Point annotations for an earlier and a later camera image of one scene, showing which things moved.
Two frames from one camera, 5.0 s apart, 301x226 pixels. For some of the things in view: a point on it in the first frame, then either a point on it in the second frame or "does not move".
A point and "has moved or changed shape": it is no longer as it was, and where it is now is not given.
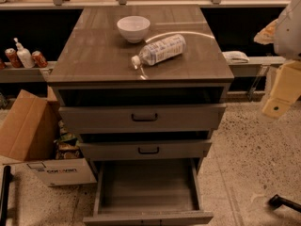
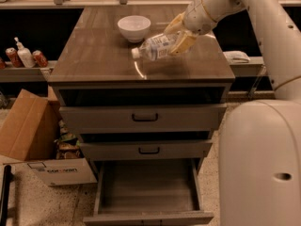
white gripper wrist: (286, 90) to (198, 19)
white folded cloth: (235, 56) does not move
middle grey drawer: (142, 149) does not move
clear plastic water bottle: (161, 51) has moved or changed shape
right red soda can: (39, 59) does not move
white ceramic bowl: (134, 27) does not move
